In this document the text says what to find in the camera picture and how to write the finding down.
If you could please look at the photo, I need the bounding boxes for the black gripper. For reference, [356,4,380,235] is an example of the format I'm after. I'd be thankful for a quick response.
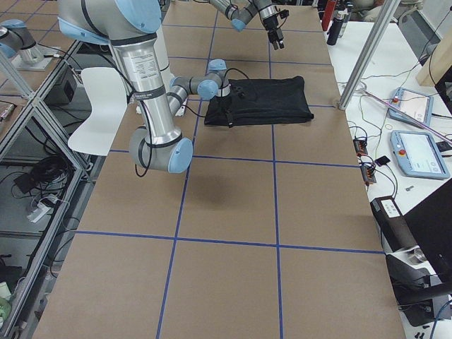
[263,14,285,51]

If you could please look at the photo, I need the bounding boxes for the black t-shirt with logo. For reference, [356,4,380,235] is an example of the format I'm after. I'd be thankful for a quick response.
[204,76,314,128]

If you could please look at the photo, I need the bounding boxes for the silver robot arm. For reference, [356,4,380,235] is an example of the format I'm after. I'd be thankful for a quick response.
[58,1,229,173]
[208,0,290,50]

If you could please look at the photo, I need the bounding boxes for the red water bottle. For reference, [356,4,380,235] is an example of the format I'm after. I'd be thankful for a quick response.
[321,0,337,32]

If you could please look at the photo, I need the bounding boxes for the black water bottle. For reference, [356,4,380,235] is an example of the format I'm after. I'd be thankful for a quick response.
[326,10,346,46]

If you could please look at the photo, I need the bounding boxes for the far blue teach pendant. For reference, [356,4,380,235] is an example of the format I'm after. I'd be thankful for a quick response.
[390,87,434,126]

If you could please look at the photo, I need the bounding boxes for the blue teach pendant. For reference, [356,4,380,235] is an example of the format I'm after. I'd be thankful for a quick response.
[390,87,434,126]
[390,130,450,180]

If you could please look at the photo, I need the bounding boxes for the near blue teach pendant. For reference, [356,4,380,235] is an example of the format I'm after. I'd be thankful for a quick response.
[390,130,450,180]

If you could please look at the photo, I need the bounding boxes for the white plastic chair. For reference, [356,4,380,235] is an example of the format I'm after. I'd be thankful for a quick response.
[68,67,127,156]

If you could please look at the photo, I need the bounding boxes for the black box device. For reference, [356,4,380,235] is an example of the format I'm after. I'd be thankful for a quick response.
[370,196,417,251]

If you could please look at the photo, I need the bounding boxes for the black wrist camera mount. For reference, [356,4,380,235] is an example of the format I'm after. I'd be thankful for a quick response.
[230,83,246,100]

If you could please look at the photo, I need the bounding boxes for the aluminium frame post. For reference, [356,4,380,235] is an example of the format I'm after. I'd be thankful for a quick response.
[338,0,400,110]

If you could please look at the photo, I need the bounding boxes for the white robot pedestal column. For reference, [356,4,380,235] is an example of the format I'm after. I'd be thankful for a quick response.
[117,1,174,92]

